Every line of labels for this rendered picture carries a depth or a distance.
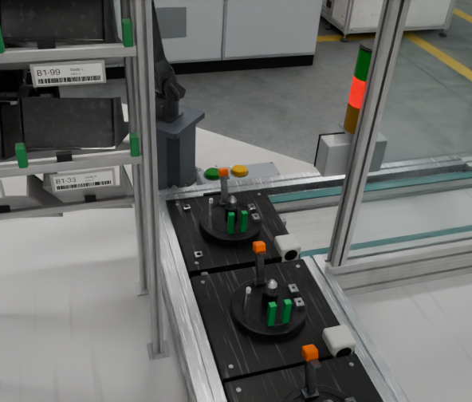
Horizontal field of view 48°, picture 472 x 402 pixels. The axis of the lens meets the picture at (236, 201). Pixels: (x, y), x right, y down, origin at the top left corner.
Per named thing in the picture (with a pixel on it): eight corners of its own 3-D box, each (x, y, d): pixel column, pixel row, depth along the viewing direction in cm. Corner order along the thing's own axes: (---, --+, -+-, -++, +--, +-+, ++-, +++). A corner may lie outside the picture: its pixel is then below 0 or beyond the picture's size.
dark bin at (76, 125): (60, 134, 103) (58, 95, 102) (129, 133, 105) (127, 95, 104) (22, 150, 76) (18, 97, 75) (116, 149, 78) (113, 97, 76)
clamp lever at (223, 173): (219, 200, 121) (217, 167, 119) (227, 199, 121) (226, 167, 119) (223, 204, 118) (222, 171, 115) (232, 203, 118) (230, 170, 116)
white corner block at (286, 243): (272, 250, 116) (274, 235, 113) (292, 246, 117) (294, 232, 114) (279, 264, 112) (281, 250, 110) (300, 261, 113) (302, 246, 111)
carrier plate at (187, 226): (167, 207, 125) (167, 200, 124) (263, 195, 131) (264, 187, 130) (188, 278, 107) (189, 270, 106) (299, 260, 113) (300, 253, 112)
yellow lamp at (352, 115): (338, 123, 98) (343, 98, 95) (363, 120, 99) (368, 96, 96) (350, 136, 94) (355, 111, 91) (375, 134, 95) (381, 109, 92)
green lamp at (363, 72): (348, 71, 92) (354, 44, 89) (374, 69, 93) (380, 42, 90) (361, 84, 88) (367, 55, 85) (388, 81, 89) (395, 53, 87)
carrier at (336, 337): (190, 284, 106) (190, 236, 98) (302, 265, 112) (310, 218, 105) (222, 387, 88) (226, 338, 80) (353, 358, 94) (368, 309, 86)
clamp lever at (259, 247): (253, 278, 102) (252, 241, 99) (263, 277, 102) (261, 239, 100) (260, 286, 98) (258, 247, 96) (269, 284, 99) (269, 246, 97)
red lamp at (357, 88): (343, 98, 95) (348, 72, 92) (368, 96, 96) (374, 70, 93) (355, 111, 91) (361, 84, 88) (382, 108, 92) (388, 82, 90)
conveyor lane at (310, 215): (167, 237, 130) (167, 204, 125) (458, 195, 152) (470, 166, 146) (193, 325, 109) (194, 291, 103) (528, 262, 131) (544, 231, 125)
